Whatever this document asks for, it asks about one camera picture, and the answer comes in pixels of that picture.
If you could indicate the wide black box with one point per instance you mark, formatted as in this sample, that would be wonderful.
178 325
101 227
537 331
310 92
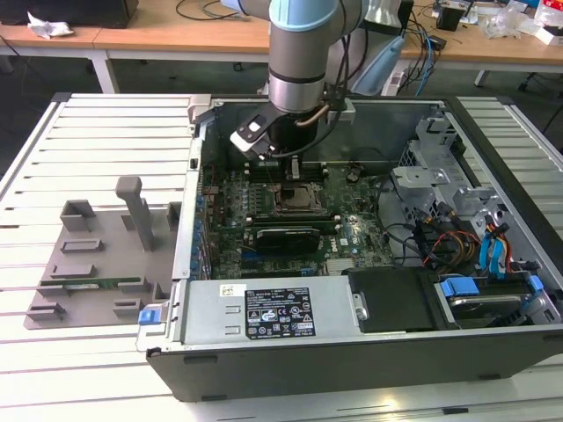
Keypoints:
88 13

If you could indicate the red and white box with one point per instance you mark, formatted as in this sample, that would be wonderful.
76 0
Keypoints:
552 9

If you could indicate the green motherboard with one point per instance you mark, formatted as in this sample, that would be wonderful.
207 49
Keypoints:
365 228

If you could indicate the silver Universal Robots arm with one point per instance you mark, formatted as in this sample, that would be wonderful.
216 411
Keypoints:
297 53

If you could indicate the side wrist camera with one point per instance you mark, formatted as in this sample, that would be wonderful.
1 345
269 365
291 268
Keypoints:
342 112

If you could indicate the white cardboard box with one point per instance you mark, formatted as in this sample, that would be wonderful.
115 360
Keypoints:
550 35

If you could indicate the white power strip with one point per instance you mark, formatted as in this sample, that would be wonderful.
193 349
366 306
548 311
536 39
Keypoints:
394 81

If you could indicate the small silver heatsink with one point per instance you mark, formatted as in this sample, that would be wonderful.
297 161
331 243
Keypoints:
339 264

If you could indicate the black RAM slot bank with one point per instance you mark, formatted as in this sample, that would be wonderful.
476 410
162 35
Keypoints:
286 218
264 172

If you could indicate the wooden desk white frame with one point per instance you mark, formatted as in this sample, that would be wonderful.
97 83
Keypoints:
44 41
176 39

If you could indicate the CPU socket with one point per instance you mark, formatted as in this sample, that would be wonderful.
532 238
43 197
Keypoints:
281 211

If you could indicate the grey parts rack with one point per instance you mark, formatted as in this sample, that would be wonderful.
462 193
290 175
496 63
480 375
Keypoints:
110 272

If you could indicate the small black container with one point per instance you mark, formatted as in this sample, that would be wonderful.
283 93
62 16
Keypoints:
448 19

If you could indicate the black open PC case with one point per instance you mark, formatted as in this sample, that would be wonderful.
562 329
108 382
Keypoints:
352 369

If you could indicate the grey power supply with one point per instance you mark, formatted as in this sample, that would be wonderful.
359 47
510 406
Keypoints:
211 307

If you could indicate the thin locking lever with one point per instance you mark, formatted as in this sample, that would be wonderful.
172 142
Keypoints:
271 173

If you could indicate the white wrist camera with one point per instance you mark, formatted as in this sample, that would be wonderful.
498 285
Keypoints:
253 132

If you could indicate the hard disk in blue carrier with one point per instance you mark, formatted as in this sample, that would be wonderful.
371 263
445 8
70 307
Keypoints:
459 286

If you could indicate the metal drive cage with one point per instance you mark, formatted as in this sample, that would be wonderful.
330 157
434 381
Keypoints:
422 178

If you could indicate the black graphics card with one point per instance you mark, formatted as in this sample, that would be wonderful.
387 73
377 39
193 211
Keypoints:
286 239

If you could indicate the clear plastic bags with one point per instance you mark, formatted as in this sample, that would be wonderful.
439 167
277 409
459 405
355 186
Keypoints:
506 22

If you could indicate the black plastic shroud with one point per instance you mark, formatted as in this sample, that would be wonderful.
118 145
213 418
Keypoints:
391 299

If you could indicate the silver CPU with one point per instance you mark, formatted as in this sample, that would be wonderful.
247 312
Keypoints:
301 198

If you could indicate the blue case latch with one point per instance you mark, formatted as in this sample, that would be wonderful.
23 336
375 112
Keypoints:
146 315

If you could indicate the crumpled white paper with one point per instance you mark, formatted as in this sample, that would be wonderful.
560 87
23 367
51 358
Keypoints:
48 28

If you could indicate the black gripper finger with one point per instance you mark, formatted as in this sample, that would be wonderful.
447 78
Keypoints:
294 169

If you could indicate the small flat black device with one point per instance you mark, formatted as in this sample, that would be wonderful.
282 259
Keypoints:
438 42

